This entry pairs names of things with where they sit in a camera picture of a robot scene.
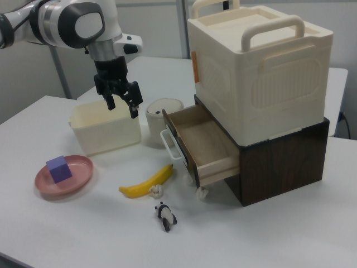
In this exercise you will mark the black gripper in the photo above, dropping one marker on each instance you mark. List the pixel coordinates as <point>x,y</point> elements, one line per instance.
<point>110,69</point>

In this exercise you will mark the black and white panda toy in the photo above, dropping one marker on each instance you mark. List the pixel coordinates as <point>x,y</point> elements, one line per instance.
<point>166,215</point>

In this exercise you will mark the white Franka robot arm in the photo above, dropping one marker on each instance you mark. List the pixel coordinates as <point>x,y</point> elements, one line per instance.
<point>69,25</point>

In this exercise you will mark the yellow toy banana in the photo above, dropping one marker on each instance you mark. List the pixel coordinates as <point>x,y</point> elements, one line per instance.
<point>145,185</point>

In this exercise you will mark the dark wood drawer cabinet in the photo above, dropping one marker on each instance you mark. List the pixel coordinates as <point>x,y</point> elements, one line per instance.
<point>279,167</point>

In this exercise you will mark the cream plastic open bin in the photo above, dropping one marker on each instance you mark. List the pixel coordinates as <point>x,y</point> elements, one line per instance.
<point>108,135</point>

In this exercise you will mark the small white lidded trash can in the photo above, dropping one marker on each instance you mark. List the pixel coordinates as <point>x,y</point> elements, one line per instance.
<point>156,123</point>

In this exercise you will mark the grey metal pole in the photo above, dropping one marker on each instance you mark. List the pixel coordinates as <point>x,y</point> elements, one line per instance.
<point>62,75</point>

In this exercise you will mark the pink plate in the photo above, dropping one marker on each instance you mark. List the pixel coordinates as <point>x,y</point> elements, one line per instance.
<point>79,173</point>

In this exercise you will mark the purple cube block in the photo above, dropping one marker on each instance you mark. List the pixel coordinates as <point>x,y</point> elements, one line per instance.
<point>59,170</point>

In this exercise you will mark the white popcorn piece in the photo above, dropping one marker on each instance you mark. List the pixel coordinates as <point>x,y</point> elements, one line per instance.
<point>156,192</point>
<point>201,193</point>

